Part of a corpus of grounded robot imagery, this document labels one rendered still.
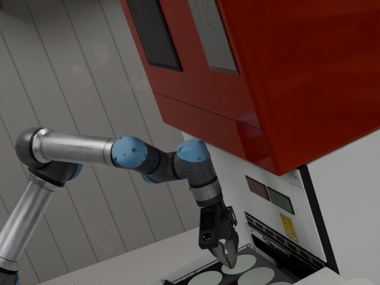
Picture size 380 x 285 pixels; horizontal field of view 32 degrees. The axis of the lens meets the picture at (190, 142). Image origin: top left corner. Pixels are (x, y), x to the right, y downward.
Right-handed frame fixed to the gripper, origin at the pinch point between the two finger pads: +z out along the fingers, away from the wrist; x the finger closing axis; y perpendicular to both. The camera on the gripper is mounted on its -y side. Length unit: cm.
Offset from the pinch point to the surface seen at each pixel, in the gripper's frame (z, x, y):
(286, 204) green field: -16.1, -20.3, -3.7
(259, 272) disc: 3.9, -6.8, 0.6
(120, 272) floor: 94, 134, 182
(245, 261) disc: 3.8, -1.7, 7.7
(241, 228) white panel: 4.7, 3.1, 30.1
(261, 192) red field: -15.5, -12.3, 7.7
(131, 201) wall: 61, 124, 212
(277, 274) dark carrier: 3.8, -12.2, -1.9
